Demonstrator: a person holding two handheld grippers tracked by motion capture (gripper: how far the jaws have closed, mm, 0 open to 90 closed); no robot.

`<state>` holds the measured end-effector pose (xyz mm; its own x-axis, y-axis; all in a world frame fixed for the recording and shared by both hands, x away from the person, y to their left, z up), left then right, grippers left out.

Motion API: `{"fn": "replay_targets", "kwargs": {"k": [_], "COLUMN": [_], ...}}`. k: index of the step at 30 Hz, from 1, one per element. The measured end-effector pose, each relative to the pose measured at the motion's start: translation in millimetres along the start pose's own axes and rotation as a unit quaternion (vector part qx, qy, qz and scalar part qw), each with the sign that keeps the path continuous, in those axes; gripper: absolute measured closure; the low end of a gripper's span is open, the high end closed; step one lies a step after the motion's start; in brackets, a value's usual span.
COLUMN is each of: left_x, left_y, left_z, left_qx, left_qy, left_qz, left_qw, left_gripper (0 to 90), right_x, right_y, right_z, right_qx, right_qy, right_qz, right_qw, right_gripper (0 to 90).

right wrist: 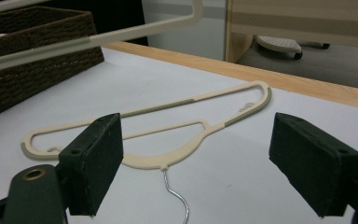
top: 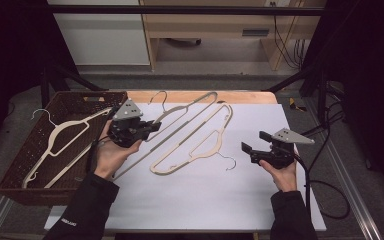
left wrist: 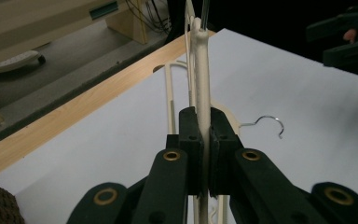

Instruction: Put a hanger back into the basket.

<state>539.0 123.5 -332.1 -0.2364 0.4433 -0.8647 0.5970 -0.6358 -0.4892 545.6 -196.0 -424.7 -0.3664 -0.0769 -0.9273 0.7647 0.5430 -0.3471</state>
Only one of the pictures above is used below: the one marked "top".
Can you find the black curtain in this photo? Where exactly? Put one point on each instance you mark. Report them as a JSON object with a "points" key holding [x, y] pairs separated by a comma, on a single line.
{"points": [[373, 66], [10, 50]]}

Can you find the black frame stand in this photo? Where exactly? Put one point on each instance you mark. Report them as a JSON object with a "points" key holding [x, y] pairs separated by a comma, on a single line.
{"points": [[45, 90], [321, 100]]}

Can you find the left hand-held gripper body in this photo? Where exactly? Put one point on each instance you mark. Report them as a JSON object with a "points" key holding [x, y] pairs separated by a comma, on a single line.
{"points": [[128, 111]]}

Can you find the white cabinet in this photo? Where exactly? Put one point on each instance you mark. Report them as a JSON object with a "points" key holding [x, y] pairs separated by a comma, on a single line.
{"points": [[103, 36]]}

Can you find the plain beige hanger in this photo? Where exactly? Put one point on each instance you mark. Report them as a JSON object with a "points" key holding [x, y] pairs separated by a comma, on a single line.
{"points": [[57, 128]]}

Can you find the light wooden desk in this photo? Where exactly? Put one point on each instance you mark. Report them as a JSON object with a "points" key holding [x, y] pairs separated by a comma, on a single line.
{"points": [[213, 25]]}

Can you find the person's right hand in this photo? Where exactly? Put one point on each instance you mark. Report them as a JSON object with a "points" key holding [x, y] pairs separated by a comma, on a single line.
{"points": [[286, 178]]}

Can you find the black horizontal frame bar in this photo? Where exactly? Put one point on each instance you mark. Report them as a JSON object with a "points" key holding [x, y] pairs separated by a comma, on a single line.
{"points": [[180, 10]]}

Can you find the white table sheet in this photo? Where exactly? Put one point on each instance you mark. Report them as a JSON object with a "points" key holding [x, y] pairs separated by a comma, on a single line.
{"points": [[196, 200]]}

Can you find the wooden table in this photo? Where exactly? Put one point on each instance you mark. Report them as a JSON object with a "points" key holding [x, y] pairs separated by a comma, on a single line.
{"points": [[246, 96]]}

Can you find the yellow and black tool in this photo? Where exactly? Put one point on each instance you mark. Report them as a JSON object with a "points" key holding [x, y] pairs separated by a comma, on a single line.
{"points": [[293, 105]]}

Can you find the brown woven basket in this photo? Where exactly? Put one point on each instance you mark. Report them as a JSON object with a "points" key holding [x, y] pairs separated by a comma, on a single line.
{"points": [[20, 166]]}

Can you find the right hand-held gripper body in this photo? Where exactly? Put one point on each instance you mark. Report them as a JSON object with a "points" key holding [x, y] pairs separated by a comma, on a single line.
{"points": [[291, 137]]}

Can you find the person's left hand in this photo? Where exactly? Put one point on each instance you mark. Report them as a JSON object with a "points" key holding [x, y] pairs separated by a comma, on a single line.
{"points": [[108, 156]]}

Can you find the beige hanger with grey pads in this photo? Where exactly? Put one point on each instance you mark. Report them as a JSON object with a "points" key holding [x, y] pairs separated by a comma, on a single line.
{"points": [[206, 155]]}

